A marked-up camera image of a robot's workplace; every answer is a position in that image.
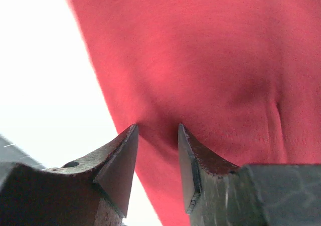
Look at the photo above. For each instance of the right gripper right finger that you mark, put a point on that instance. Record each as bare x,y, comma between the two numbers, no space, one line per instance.
217,192

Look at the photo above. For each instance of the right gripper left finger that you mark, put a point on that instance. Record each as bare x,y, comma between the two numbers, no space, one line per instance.
91,190

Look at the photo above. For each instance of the dark red t-shirt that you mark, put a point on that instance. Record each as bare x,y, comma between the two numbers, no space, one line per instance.
242,75

